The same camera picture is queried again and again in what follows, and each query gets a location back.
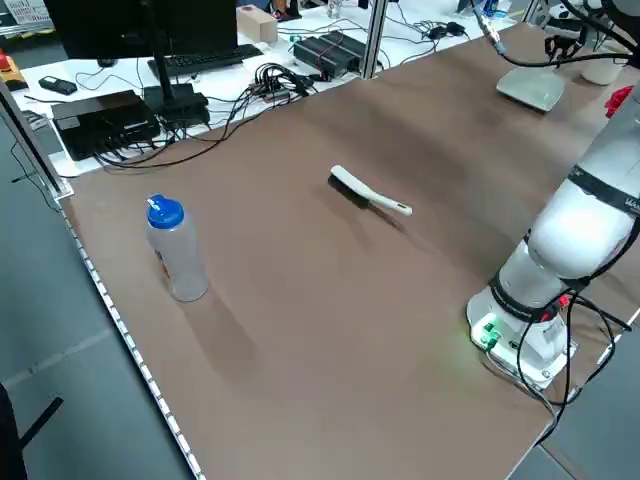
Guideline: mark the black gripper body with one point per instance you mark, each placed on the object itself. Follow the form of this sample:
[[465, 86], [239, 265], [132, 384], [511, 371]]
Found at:
[[563, 38]]

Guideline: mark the pale green plastic dustpan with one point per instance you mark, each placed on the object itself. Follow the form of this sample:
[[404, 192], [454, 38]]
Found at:
[[532, 90]]

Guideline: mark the white brush black bristles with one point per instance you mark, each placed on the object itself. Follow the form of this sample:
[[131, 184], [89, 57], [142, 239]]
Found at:
[[360, 187]]

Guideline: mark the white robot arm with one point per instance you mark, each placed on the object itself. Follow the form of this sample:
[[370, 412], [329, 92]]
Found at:
[[565, 20], [575, 230]]

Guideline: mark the red roses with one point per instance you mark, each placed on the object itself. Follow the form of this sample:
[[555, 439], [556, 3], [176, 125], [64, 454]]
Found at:
[[619, 100]]

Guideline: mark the black finned power supply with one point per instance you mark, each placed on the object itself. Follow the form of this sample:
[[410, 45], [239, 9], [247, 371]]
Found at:
[[342, 47], [312, 55]]

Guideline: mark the brown cardboard box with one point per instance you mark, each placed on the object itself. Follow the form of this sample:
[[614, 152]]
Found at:
[[257, 22]]

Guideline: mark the black keyboard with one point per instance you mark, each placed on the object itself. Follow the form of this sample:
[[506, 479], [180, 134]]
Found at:
[[210, 57]]

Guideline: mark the black monitor stand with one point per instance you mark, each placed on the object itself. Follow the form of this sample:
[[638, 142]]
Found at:
[[172, 95]]

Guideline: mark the clear bottle blue cap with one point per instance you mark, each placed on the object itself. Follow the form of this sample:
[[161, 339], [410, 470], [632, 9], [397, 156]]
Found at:
[[180, 250]]

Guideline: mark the black computer monitor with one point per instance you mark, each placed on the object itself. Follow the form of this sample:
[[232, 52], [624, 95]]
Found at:
[[125, 25]]

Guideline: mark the black computer mouse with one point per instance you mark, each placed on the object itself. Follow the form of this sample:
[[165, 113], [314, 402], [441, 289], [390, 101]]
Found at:
[[106, 61]]

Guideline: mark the black docking box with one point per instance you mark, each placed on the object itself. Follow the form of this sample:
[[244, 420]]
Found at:
[[100, 120]]

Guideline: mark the black handheld device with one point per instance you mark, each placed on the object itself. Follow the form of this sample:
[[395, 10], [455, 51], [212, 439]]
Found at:
[[57, 85]]

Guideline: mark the red button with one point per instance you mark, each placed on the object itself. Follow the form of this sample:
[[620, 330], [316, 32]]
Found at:
[[5, 61]]

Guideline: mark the aluminium frame post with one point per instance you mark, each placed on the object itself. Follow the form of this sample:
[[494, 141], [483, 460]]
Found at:
[[35, 145], [374, 35]]

